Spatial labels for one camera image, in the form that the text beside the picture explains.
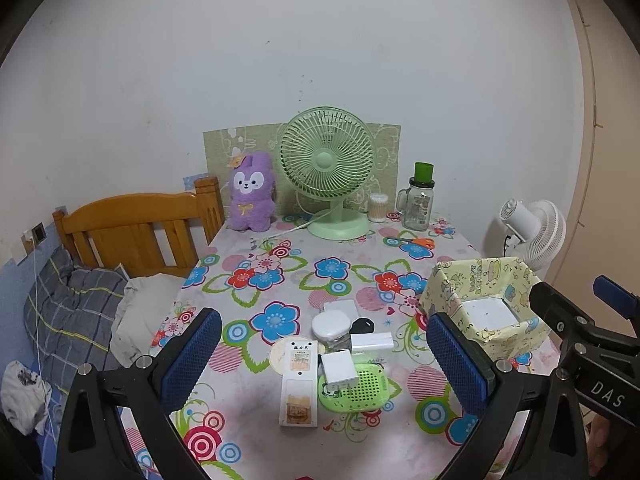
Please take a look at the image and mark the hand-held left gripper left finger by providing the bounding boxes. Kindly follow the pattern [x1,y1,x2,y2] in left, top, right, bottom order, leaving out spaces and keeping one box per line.
[54,306,223,480]

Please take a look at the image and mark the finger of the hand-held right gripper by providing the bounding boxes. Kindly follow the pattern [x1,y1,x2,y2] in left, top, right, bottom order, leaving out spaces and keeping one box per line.
[529,280,640,377]
[593,275,640,322]

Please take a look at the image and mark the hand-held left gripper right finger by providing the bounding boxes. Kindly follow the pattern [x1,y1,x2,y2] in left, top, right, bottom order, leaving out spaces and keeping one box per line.
[426,311,588,480]

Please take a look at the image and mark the yellow cartoon storage box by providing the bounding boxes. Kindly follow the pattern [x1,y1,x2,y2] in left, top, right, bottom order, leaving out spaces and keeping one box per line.
[419,256,556,361]

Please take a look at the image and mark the round beige disc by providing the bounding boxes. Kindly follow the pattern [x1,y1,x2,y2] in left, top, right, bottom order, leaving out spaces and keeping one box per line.
[270,337,296,376]

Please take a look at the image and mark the white rectangular power block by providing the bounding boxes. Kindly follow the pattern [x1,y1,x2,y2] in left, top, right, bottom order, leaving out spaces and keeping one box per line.
[350,332,393,353]

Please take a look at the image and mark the green perforated plastic box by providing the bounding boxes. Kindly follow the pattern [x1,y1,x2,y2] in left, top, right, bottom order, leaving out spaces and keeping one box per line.
[317,362,388,413]

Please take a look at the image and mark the white charger adapter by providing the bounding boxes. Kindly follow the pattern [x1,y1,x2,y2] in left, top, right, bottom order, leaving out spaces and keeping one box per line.
[320,352,360,396]

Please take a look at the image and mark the round white lidded container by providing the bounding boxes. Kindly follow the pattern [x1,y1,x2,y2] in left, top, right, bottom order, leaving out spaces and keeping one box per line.
[312,310,351,353]

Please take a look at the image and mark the person's right hand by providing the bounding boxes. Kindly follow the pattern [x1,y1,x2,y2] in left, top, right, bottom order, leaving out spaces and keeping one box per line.
[591,411,619,477]

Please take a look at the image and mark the white square box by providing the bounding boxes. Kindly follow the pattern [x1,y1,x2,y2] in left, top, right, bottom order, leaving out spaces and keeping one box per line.
[460,299,521,331]

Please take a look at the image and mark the white pillow cloth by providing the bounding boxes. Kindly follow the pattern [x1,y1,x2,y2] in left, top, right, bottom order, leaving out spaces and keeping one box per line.
[110,272,186,366]

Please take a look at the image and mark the white clip fan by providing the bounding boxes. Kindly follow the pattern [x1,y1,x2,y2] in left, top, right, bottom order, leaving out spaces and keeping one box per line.
[500,198,567,273]

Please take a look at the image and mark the floral tablecloth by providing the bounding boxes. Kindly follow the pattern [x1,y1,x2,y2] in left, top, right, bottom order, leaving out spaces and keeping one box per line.
[115,212,566,480]

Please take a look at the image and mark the grey plaid pillow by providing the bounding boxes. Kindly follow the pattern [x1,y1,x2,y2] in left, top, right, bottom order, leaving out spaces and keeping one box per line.
[22,245,131,396]

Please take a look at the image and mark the beige door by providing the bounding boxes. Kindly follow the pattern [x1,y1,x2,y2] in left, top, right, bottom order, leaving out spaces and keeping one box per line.
[560,0,640,321]

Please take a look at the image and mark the wooden bed headboard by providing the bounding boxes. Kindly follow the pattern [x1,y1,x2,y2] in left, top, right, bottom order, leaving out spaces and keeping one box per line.
[52,176,226,278]

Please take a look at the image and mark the glass mason jar mug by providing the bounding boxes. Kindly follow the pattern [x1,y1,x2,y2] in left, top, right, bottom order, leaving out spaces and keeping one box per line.
[396,177,435,232]

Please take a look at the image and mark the blue bed sheet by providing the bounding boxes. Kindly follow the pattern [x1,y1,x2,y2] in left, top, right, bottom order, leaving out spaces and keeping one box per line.
[30,395,126,480]

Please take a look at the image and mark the grey white crumpled cloth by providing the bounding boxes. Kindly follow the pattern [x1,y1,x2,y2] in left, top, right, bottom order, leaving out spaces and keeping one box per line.
[0,360,53,436]

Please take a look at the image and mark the purple plush bunny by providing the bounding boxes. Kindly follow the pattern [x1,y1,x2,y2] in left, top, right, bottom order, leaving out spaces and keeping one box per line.
[227,151,277,233]

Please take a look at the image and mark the cotton swab jar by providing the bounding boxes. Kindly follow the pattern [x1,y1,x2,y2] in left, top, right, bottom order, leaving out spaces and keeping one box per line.
[367,192,390,223]

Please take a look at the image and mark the green patterned backboard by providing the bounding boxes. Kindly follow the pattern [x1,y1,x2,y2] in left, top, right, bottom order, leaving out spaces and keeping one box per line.
[202,122,402,216]

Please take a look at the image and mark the green desk fan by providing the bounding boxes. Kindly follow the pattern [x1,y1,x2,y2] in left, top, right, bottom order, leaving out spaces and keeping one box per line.
[277,106,376,241]

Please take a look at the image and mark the orange handled scissors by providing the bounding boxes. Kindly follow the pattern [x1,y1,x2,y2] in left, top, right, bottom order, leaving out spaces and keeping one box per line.
[385,236,436,250]

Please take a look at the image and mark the white fan power cable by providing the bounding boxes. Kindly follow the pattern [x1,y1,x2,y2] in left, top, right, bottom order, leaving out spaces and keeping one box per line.
[265,210,326,241]

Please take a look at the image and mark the thin white charging cable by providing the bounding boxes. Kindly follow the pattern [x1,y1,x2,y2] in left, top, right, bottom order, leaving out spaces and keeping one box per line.
[27,242,51,411]

